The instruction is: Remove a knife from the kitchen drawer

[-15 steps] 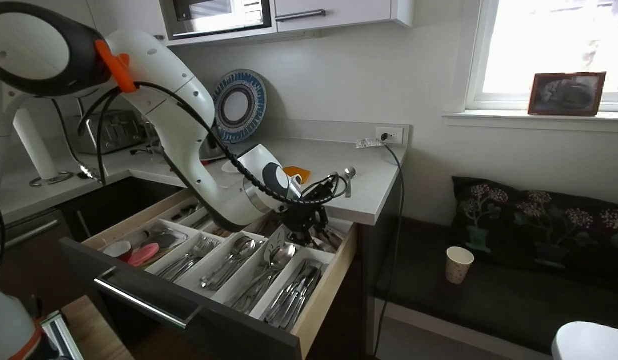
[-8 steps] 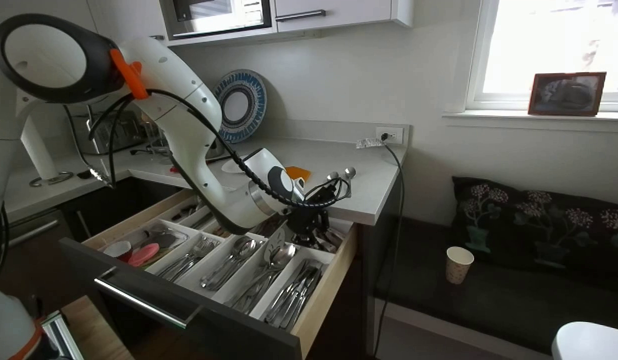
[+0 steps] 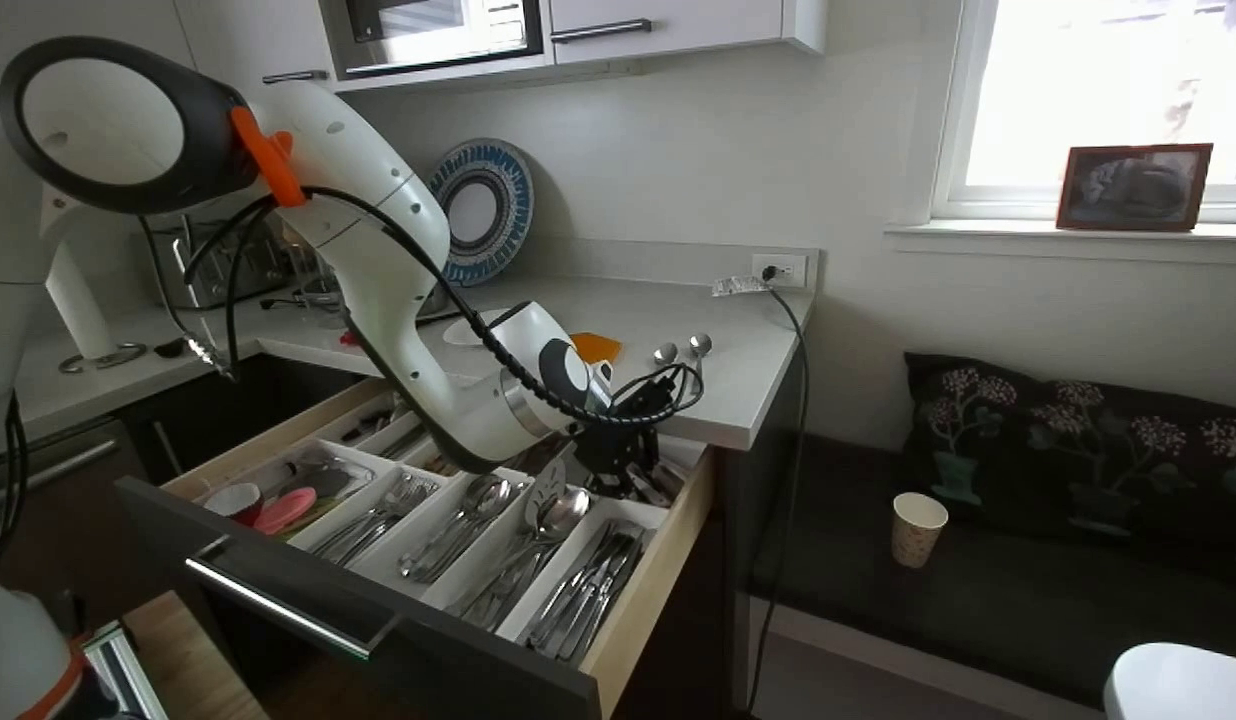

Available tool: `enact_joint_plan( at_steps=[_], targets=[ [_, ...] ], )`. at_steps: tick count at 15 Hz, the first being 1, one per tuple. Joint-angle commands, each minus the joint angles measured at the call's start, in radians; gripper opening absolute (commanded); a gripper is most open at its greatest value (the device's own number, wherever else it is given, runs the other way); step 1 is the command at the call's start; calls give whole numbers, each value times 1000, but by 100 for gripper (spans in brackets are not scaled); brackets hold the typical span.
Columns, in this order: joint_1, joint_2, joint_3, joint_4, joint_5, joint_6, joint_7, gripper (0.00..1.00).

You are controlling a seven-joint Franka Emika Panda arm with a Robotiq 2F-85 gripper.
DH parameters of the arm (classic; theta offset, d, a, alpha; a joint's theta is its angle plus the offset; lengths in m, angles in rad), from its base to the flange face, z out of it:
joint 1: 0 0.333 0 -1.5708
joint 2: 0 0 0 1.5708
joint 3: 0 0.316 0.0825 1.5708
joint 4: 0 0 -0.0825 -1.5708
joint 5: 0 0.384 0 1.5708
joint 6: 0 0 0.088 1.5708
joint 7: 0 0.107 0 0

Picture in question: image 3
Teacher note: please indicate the white cabinet door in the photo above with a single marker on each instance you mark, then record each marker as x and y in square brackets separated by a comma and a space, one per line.
[678, 20]

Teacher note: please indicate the orange flat piece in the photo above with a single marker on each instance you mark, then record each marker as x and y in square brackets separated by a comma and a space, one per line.
[596, 347]

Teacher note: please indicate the window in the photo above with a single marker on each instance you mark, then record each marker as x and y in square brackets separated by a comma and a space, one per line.
[1098, 90]

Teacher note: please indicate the heap of silver knives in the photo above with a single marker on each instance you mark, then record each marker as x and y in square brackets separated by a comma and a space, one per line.
[584, 590]

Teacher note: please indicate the small white packet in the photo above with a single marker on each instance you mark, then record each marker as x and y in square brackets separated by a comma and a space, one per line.
[738, 286]

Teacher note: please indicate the heap of silver forks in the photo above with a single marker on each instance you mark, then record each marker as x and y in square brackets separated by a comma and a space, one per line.
[373, 522]

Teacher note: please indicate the dark floral cushion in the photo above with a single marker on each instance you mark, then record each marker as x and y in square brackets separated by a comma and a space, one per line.
[1078, 450]

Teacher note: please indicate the white cutlery tray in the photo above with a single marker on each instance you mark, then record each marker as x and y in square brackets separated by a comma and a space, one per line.
[398, 540]

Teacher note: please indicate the blue patterned decorative plate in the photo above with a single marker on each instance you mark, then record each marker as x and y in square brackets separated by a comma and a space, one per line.
[508, 210]

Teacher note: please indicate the white wall socket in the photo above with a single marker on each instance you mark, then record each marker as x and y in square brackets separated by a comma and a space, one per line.
[779, 270]

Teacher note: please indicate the heap of large serving spoons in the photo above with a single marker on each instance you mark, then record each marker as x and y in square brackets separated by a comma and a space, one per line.
[538, 545]

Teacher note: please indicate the paper towel holder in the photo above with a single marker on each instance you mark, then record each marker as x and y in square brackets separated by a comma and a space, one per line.
[78, 300]

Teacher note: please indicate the built-in microwave door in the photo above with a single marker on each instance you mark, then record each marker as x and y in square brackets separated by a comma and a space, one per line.
[428, 30]

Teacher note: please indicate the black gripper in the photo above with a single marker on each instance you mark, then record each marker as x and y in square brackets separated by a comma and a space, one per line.
[610, 440]

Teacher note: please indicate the white rounded object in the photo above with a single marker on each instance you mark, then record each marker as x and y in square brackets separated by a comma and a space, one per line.
[1188, 685]

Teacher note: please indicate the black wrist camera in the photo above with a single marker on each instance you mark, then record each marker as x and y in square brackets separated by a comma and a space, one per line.
[646, 396]

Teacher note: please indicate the pink round lid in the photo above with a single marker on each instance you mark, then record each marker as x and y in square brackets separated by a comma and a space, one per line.
[284, 510]

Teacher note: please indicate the heap of silver spoons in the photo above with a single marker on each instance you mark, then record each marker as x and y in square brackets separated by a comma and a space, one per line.
[458, 530]

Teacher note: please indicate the wooden kitchen drawer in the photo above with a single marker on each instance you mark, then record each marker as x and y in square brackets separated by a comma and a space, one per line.
[618, 620]

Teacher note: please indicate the wooden picture frame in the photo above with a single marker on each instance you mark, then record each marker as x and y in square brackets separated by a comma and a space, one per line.
[1133, 187]

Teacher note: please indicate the patterned paper cup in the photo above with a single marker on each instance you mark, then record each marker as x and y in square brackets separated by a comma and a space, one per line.
[917, 535]

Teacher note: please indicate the silver toaster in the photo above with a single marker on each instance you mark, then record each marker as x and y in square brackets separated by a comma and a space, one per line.
[218, 265]

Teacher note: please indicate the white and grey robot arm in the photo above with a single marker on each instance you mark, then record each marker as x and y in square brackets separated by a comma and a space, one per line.
[378, 220]

